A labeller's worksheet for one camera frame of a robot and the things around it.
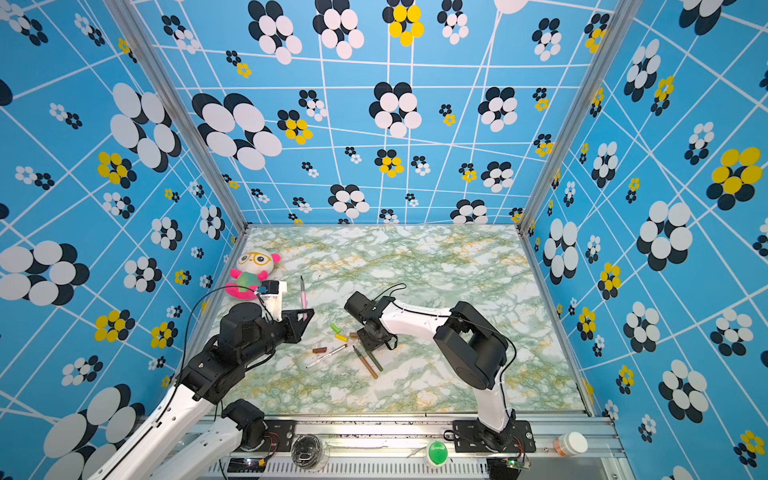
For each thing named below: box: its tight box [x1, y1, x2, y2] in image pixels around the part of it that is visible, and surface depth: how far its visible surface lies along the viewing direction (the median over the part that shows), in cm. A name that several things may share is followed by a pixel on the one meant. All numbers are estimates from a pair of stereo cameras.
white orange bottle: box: [553, 431, 589, 457], surface depth 68 cm
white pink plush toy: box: [225, 248, 282, 299], surface depth 102 cm
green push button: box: [429, 441, 448, 465], surface depth 64 cm
